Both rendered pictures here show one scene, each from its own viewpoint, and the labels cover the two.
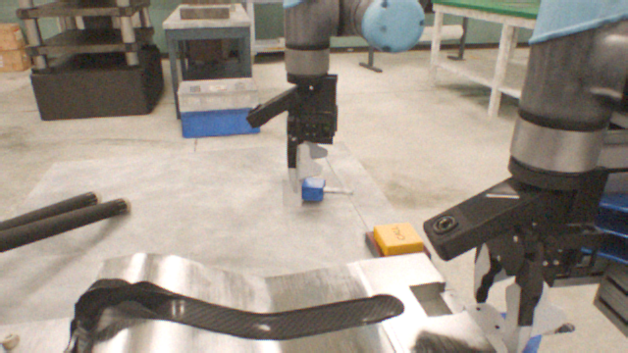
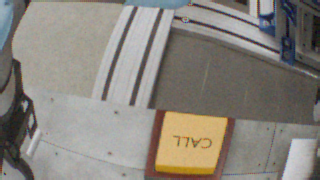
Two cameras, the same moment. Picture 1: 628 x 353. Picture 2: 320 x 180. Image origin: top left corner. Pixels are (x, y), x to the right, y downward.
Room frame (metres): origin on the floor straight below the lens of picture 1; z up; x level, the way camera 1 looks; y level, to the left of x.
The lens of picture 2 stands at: (0.46, 0.33, 1.75)
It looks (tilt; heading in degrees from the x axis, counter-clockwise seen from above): 60 degrees down; 289
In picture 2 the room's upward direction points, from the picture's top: 2 degrees clockwise
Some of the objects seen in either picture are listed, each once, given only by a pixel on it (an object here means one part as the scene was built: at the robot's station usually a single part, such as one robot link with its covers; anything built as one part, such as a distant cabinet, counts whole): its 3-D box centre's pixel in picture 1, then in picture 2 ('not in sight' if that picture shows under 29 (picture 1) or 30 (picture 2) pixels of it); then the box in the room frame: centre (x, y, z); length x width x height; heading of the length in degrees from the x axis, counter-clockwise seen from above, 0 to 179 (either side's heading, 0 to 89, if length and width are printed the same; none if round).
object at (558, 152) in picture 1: (552, 140); not in sight; (0.39, -0.23, 1.07); 0.08 x 0.08 x 0.05
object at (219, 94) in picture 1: (218, 94); not in sight; (3.48, 0.71, 0.28); 0.61 x 0.41 x 0.15; 101
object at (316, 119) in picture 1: (311, 107); (2, 112); (0.76, 0.00, 0.99); 0.09 x 0.08 x 0.12; 80
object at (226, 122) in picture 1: (220, 115); not in sight; (3.48, 0.72, 0.11); 0.61 x 0.41 x 0.22; 101
